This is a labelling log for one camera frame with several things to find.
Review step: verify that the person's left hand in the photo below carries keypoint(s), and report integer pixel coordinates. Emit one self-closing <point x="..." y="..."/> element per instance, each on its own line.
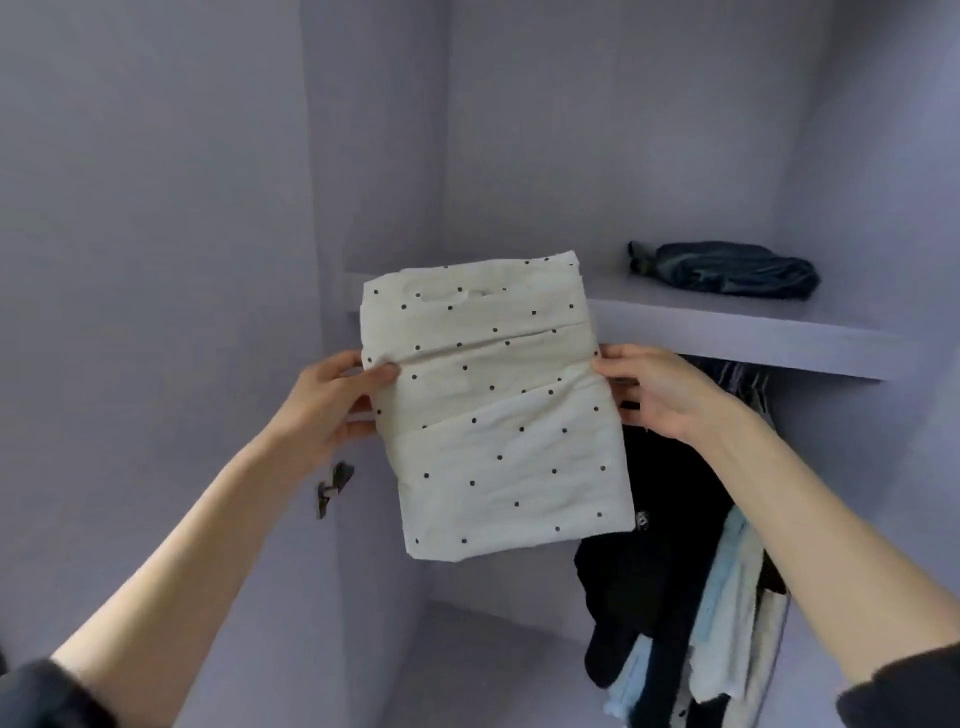
<point x="323" y="413"/>

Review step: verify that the person's right hand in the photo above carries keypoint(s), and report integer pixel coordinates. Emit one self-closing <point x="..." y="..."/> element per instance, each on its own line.
<point x="668" y="393"/>

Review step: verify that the grey wardrobe shelf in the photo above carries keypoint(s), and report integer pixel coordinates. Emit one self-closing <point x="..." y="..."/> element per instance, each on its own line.
<point x="720" y="323"/>

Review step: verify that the blue jeans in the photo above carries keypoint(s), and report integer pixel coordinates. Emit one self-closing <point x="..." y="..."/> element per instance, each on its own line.
<point x="728" y="270"/>

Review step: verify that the charcoal black clothes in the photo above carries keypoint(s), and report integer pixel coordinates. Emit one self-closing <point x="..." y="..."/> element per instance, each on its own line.
<point x="653" y="555"/>

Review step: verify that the white polka dot trousers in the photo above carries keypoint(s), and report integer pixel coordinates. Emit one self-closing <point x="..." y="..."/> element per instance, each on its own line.
<point x="495" y="420"/>

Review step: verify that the cream printed t-shirt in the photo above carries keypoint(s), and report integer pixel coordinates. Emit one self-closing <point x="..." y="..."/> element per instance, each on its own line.
<point x="758" y="653"/>

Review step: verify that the grey wooden wardrobe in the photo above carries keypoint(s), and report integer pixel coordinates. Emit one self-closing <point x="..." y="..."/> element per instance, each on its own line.
<point x="600" y="120"/>

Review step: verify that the person's left forearm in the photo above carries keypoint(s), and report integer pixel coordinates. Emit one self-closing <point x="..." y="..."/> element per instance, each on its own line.
<point x="173" y="593"/>

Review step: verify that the person's right forearm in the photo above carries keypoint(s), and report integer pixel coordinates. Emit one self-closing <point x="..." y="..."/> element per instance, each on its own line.
<point x="833" y="533"/>

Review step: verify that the person's black right sleeve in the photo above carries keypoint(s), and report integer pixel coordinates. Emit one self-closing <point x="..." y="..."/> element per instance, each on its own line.
<point x="908" y="693"/>

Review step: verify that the person's black sleeve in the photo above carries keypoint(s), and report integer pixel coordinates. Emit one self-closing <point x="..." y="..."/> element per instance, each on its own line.
<point x="908" y="693"/>
<point x="45" y="698"/>

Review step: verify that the person's black left sleeve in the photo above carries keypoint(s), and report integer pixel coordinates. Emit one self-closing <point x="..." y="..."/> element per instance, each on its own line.
<point x="45" y="698"/>

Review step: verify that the metal door hinge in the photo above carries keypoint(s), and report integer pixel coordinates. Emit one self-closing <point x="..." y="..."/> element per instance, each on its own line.
<point x="333" y="489"/>

